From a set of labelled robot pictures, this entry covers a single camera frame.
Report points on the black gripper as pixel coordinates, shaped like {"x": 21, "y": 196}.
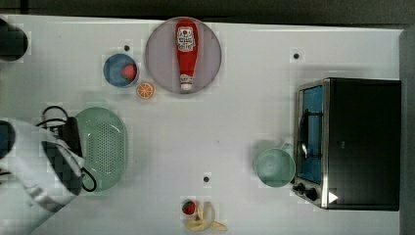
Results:
{"x": 69, "y": 133}

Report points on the green oval strainer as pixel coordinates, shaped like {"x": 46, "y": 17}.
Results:
{"x": 103, "y": 142}

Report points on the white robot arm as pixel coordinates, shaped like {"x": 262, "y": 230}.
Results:
{"x": 41, "y": 175}

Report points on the blue bowl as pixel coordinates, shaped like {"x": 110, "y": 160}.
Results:
{"x": 112, "y": 70}

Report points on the red strawberry in bowl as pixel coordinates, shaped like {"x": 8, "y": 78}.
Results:
{"x": 129, "y": 72}

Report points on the orange slice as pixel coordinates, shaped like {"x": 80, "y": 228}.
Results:
{"x": 145, "y": 90}

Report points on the purple round plate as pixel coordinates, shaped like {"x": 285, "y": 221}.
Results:
{"x": 161, "y": 58}

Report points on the red strawberry near banana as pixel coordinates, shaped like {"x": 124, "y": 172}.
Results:
{"x": 189, "y": 207}

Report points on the red ketchup bottle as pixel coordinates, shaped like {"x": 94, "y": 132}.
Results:
{"x": 187, "y": 49}

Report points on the peeled banana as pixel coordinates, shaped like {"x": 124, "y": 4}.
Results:
{"x": 204, "y": 219}

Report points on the green cup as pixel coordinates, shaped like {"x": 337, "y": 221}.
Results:
{"x": 275, "y": 167}

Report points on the black toaster oven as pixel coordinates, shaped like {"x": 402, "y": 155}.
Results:
{"x": 347, "y": 144}

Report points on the black cylinder post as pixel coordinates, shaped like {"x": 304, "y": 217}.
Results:
{"x": 13, "y": 42}

